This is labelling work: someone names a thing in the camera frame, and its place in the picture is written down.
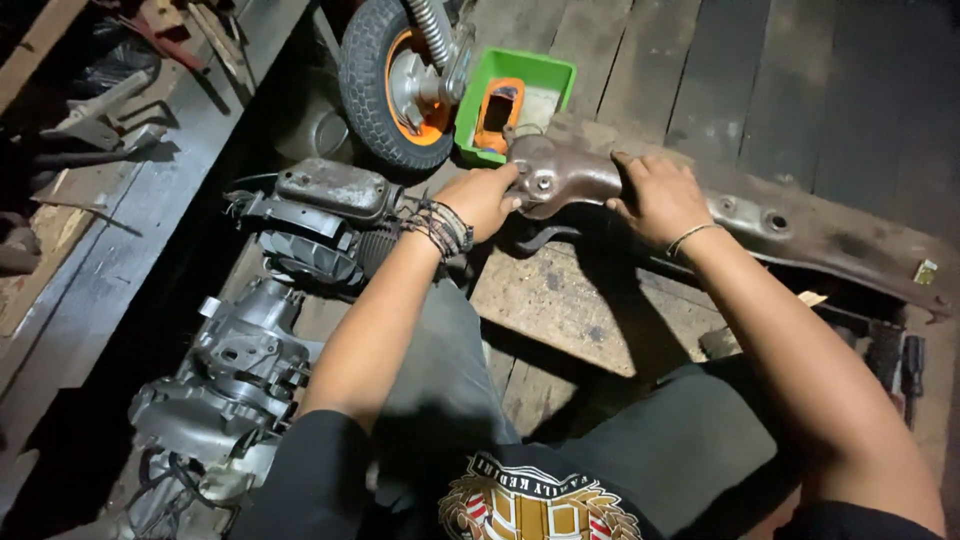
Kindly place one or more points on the black engine fan cover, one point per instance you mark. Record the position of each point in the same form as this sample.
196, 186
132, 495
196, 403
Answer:
307, 255

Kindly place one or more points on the black printed shirt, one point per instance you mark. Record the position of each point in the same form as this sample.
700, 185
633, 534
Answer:
675, 450

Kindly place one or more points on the black screwdriver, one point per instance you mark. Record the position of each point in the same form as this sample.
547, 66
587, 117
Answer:
912, 375

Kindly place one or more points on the silver coil shock absorber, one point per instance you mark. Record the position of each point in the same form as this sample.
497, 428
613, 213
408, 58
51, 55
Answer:
435, 30

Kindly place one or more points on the orange plastic part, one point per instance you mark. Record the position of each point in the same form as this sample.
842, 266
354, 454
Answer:
484, 135

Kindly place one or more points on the grey metal drum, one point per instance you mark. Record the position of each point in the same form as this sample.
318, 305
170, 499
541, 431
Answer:
315, 131

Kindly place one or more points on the worn wooden board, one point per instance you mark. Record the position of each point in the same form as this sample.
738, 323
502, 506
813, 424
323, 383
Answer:
570, 315

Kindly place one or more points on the person's left hand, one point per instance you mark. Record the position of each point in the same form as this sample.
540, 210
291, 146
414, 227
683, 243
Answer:
472, 201

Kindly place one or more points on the grey trousers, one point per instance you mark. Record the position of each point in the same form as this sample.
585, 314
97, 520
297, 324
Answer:
442, 352

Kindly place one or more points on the black brush tool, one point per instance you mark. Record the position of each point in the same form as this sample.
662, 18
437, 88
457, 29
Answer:
885, 352

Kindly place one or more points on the thin metal bangle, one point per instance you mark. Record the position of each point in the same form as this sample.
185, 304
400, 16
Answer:
694, 231

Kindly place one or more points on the wooden shelf with tools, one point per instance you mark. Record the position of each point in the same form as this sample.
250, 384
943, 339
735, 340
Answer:
97, 112

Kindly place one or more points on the small yellow tag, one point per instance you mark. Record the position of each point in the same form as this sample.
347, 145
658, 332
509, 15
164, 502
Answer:
925, 271

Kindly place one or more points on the person's right hand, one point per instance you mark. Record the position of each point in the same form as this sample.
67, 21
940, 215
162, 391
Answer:
664, 202

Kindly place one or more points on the silver scooter engine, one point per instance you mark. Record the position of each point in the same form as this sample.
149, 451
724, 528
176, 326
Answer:
232, 375

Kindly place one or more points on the black tyre with orange rim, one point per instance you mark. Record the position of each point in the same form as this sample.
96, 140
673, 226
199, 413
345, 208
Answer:
364, 75

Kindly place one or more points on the rusty metal scooter frame part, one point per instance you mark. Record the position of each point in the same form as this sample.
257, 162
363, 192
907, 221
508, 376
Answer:
570, 176

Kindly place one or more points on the green plastic tray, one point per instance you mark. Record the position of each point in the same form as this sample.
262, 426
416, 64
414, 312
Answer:
540, 71

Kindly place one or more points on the white card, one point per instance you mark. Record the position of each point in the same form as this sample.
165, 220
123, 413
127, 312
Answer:
544, 109

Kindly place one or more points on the rusty grey muffler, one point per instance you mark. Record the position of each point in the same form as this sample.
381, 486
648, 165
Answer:
337, 191

